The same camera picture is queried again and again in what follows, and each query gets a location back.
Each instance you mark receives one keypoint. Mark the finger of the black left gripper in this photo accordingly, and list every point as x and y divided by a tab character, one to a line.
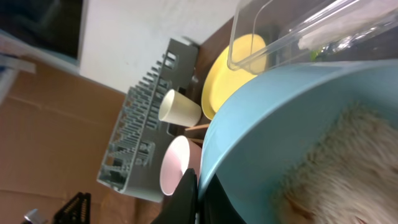
75	211

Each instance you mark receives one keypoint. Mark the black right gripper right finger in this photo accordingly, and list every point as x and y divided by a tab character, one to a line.
216	207

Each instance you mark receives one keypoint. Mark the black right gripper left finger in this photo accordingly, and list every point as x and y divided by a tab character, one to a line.
182	207

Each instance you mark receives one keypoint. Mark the light blue plastic bowl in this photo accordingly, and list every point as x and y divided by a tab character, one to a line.
267	125

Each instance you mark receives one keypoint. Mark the cream plastic cup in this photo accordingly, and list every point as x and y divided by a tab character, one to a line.
176	108

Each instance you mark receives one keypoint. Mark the pile of white rice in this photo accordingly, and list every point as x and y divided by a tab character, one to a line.
348	176

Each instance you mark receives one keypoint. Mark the white paper napkin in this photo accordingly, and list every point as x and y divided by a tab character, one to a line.
355	17

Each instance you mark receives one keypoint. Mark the clear plastic waste bin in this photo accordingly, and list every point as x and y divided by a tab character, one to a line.
282	23

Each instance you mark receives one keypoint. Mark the grey plastic dish rack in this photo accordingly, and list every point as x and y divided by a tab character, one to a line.
131	164

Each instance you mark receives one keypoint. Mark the lower wooden chopstick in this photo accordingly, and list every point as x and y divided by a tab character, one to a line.
200	141

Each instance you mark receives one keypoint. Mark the wooden chopstick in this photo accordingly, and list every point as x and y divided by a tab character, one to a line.
200	141
202	126

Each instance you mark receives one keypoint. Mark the upper wooden chopstick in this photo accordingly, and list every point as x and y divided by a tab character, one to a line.
202	126

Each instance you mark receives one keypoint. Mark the yellow plastic plate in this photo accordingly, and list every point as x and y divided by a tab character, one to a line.
221	81

